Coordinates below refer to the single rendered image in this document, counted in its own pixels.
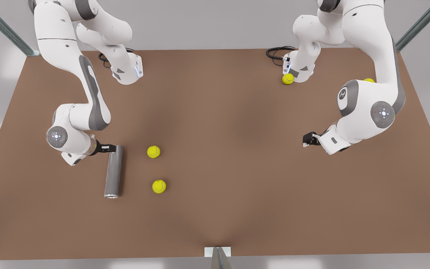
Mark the grey tennis ball tube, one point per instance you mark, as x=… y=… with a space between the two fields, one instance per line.
x=114 y=172

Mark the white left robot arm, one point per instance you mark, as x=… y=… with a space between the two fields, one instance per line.
x=366 y=45

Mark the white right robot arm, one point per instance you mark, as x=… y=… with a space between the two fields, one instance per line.
x=64 y=56

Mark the silver frame post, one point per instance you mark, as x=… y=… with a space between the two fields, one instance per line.
x=6 y=28
x=420 y=24
x=219 y=257

